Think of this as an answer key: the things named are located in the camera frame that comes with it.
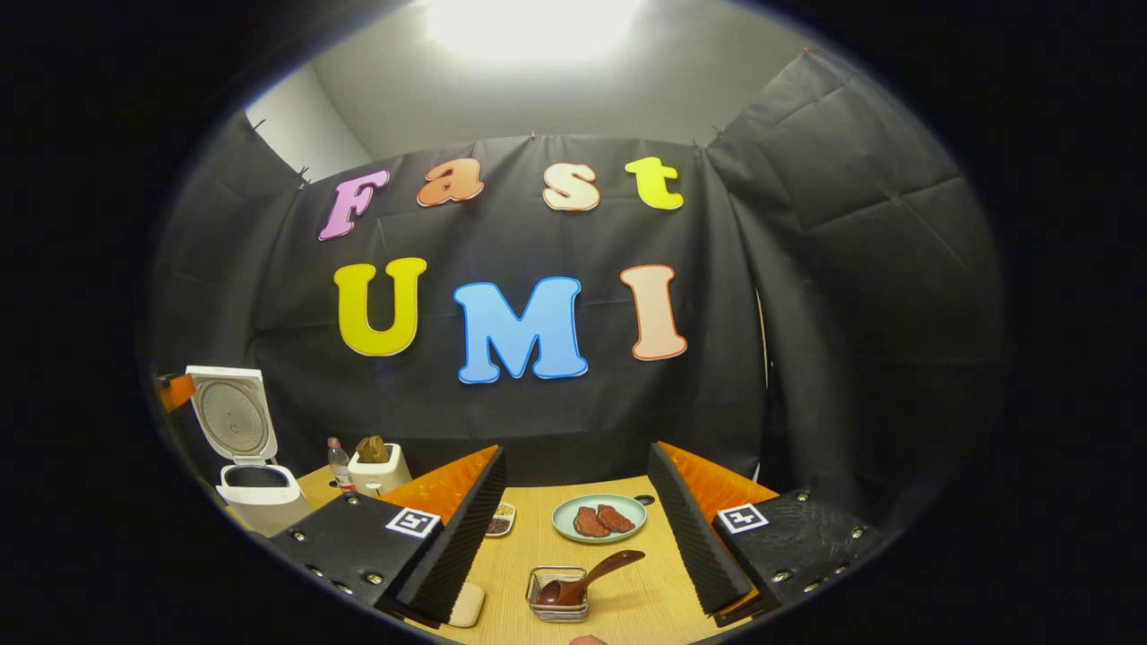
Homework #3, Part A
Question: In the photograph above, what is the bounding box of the brown wooden spoon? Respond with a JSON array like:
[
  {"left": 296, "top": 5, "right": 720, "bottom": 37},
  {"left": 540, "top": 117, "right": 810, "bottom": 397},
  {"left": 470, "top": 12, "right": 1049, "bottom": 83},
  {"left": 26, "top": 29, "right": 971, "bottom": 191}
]
[{"left": 538, "top": 550, "right": 646, "bottom": 607}]

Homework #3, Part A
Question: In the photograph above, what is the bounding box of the wire chopstick holder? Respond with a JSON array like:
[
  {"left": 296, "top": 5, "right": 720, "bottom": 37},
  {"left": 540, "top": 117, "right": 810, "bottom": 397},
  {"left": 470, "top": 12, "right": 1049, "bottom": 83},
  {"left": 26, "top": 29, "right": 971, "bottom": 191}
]
[{"left": 525, "top": 566, "right": 591, "bottom": 624}]

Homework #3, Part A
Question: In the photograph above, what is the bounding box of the white rice cooker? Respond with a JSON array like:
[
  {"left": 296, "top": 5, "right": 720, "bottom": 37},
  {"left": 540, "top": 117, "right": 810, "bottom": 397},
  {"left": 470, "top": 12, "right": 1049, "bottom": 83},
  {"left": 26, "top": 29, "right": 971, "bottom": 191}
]
[{"left": 185, "top": 365, "right": 313, "bottom": 537}]

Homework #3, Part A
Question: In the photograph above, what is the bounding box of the pale green plate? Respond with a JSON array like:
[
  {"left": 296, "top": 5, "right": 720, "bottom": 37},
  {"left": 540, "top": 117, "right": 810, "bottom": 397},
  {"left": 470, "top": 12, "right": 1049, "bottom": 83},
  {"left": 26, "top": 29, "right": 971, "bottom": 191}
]
[{"left": 551, "top": 494, "right": 648, "bottom": 545}]

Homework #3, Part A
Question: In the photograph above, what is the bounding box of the clear water bottle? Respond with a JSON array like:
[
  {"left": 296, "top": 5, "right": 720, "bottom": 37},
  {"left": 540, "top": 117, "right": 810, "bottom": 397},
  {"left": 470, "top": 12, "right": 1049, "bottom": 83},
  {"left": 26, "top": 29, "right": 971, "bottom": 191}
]
[{"left": 327, "top": 437, "right": 357, "bottom": 494}]

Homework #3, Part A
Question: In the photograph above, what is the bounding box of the white toaster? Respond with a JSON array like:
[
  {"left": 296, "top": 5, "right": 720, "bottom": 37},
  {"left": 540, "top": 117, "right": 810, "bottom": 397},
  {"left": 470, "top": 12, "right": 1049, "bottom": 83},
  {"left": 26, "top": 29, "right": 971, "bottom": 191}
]
[{"left": 348, "top": 445, "right": 413, "bottom": 498}]

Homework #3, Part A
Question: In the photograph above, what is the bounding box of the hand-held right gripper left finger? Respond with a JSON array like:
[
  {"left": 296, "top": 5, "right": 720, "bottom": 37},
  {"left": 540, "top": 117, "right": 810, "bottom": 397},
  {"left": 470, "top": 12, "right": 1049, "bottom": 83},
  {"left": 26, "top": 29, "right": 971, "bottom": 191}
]
[{"left": 269, "top": 445, "right": 508, "bottom": 625}]

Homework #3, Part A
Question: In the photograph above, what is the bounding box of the black backdrop cloth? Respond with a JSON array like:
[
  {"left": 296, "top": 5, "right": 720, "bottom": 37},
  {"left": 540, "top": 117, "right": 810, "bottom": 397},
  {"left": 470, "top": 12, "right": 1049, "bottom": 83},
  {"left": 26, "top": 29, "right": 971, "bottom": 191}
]
[{"left": 139, "top": 45, "right": 1009, "bottom": 538}]

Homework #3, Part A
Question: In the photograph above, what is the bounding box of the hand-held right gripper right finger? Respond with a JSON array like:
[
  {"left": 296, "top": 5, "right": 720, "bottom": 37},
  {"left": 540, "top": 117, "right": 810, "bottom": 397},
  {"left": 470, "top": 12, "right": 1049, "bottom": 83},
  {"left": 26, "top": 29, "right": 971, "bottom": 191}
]
[{"left": 647, "top": 441, "right": 884, "bottom": 628}]

